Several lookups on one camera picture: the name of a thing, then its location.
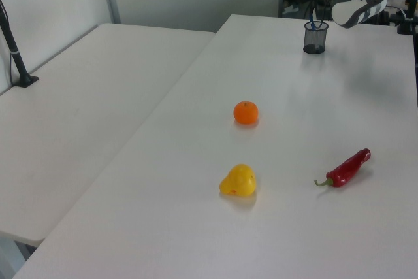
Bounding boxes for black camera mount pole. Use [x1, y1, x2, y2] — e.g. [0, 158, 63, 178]
[0, 0, 39, 88]

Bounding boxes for black clamp camera mount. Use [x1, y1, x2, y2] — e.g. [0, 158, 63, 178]
[396, 0, 418, 35]

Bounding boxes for black mesh pen cup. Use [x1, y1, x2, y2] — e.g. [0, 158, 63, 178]
[302, 20, 330, 55]

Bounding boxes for white sneaker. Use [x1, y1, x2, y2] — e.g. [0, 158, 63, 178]
[281, 3, 300, 16]

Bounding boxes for orange mandarin fruit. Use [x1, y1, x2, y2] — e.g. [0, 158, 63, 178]
[233, 101, 260, 126]

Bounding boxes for black equipment box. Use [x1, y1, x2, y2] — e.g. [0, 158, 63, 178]
[375, 4, 398, 26]

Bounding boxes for red chili pepper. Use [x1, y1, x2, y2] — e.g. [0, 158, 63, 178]
[313, 148, 372, 190]

